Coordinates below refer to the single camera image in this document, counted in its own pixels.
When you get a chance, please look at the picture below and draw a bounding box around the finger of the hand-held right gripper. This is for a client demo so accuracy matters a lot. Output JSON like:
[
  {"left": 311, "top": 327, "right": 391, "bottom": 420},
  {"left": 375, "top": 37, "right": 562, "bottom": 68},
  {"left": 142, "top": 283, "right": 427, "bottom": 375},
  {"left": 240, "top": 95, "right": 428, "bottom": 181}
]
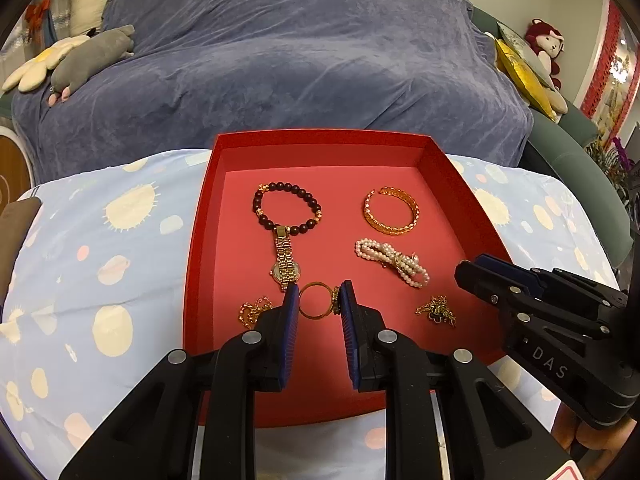
[
  {"left": 472, "top": 254, "right": 628, "bottom": 311},
  {"left": 455, "top": 260, "right": 608, "bottom": 336}
]

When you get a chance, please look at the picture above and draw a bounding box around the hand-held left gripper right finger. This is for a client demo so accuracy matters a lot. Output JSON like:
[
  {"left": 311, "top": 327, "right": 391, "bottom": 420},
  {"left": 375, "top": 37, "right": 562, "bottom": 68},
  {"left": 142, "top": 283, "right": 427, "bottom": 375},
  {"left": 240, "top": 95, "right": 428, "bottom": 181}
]
[{"left": 339, "top": 280, "right": 556, "bottom": 480}]

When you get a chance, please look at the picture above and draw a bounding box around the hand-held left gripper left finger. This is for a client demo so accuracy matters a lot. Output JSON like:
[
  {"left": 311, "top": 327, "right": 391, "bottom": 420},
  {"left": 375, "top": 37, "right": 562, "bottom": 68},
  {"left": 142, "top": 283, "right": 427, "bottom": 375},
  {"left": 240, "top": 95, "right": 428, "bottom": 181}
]
[{"left": 59, "top": 282, "right": 301, "bottom": 480}]

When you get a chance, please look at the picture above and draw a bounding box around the gold ring with red stone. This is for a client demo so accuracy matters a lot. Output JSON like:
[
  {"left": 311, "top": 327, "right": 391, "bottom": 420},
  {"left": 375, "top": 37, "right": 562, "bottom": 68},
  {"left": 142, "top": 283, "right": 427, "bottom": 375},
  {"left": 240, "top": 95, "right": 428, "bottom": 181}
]
[{"left": 298, "top": 282, "right": 343, "bottom": 320}]

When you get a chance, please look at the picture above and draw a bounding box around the gold chain necklace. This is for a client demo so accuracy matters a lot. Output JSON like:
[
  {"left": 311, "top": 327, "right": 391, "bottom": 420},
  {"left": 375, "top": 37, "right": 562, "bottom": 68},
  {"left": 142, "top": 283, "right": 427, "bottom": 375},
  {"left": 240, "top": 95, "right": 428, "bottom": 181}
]
[
  {"left": 415, "top": 295, "right": 457, "bottom": 327},
  {"left": 238, "top": 296, "right": 275, "bottom": 331}
]

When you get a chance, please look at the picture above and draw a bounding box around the gold wristwatch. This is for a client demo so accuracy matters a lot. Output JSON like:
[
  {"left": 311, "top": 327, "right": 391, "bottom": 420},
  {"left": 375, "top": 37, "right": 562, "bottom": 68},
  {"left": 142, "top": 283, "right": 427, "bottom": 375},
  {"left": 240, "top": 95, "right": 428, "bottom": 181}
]
[{"left": 269, "top": 225, "right": 303, "bottom": 292}]

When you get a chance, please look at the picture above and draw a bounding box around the white pearl bracelet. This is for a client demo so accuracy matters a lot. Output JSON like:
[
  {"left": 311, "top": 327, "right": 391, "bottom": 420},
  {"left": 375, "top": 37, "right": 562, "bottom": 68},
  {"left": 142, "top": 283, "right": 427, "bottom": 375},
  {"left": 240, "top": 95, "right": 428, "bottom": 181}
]
[{"left": 355, "top": 238, "right": 430, "bottom": 289}]

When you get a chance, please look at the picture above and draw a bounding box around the gold leaf bangle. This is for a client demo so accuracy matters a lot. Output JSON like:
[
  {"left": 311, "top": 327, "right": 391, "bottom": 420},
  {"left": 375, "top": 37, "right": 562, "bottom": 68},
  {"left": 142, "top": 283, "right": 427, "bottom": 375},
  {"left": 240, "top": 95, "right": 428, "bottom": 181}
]
[{"left": 362, "top": 186, "right": 420, "bottom": 235}]

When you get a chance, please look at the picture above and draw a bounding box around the dark bead bracelet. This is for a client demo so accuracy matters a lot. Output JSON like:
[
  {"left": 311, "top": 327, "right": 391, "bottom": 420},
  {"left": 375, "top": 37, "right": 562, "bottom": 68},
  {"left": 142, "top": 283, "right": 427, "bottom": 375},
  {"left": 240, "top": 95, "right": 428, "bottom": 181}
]
[{"left": 252, "top": 181, "right": 323, "bottom": 237}]

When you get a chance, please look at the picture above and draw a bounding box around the red cardboard box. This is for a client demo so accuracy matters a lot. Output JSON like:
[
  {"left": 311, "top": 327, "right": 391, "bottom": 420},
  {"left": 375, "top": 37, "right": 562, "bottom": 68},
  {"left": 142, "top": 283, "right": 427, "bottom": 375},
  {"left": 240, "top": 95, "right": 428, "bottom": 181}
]
[{"left": 183, "top": 131, "right": 521, "bottom": 428}]

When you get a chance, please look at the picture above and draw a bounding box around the person's right hand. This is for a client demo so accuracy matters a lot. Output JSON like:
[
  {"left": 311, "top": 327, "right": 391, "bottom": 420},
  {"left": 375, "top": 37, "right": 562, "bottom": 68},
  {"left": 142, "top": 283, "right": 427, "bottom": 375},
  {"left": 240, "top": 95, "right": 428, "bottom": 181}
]
[{"left": 552, "top": 402, "right": 640, "bottom": 466}]

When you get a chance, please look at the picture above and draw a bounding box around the green sofa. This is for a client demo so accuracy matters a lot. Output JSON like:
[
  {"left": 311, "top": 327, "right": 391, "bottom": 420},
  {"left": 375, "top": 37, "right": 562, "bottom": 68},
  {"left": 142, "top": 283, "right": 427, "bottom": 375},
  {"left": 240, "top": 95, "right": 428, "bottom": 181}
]
[{"left": 470, "top": 5, "right": 632, "bottom": 266}]

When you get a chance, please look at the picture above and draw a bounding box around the flowering plant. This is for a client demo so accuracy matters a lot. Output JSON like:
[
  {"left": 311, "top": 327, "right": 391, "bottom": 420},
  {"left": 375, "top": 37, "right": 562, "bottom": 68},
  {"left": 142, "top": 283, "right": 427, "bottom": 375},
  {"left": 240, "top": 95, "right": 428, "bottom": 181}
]
[{"left": 585, "top": 135, "right": 640, "bottom": 201}]

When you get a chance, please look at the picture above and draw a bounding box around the cream plush cushion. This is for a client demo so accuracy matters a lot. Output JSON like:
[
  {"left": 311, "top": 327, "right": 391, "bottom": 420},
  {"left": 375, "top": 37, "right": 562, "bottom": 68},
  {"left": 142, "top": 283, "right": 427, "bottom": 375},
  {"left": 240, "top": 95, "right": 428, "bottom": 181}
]
[{"left": 542, "top": 87, "right": 571, "bottom": 116}]

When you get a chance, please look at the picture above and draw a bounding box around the yellow cushion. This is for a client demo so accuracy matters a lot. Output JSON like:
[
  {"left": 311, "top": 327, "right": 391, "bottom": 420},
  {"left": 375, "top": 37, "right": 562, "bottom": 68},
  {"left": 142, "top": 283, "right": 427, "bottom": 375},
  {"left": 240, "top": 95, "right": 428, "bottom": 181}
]
[{"left": 495, "top": 39, "right": 558, "bottom": 121}]

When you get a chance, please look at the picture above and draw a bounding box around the blue planet-print tablecloth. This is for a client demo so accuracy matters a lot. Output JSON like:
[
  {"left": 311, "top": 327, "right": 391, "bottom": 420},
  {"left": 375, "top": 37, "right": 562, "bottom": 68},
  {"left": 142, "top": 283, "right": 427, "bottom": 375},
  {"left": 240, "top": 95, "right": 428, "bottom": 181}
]
[{"left": 0, "top": 149, "right": 631, "bottom": 480}]

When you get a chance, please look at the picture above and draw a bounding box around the pale floral cushion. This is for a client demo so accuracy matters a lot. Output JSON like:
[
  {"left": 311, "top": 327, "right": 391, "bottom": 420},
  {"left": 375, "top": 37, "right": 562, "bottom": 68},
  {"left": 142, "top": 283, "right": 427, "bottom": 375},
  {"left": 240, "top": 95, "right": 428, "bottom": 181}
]
[{"left": 497, "top": 22, "right": 556, "bottom": 88}]

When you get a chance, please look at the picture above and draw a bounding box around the red monkey plush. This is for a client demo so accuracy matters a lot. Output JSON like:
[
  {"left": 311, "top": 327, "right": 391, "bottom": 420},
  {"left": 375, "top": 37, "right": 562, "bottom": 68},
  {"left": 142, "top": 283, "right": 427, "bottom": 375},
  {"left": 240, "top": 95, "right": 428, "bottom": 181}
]
[{"left": 524, "top": 17, "right": 566, "bottom": 91}]

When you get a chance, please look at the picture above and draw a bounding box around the blue blanket covered sofa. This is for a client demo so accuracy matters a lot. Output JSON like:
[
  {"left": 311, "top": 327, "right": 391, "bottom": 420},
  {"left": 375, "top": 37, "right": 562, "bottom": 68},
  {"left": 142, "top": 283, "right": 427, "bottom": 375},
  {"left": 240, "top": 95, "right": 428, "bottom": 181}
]
[{"left": 11, "top": 0, "right": 535, "bottom": 196}]

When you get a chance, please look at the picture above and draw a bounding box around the white round wood-faced appliance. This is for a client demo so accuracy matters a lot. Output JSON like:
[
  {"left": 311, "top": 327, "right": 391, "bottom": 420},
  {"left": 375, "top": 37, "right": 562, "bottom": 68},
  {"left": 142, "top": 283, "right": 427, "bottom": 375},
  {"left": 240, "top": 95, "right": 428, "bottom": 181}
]
[{"left": 0, "top": 115, "right": 36, "bottom": 221}]

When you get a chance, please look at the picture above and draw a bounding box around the grey plush animal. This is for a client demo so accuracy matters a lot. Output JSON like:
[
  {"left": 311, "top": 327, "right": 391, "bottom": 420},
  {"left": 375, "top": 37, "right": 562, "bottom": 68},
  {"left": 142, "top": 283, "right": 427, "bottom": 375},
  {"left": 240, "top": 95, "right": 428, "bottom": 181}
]
[{"left": 49, "top": 24, "right": 137, "bottom": 107}]

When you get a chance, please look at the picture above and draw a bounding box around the cream flower cushion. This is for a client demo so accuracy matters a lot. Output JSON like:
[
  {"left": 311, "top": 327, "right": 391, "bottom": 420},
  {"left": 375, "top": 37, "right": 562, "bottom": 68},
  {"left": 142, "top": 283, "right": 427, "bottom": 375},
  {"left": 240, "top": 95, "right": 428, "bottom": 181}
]
[{"left": 1, "top": 35, "right": 91, "bottom": 93}]

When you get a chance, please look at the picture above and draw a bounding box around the red paper wall hanging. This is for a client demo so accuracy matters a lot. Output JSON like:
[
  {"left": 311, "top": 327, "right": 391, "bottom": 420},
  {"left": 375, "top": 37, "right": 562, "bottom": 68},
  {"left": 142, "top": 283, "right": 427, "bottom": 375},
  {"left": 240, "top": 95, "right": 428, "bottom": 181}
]
[{"left": 582, "top": 0, "right": 623, "bottom": 126}]

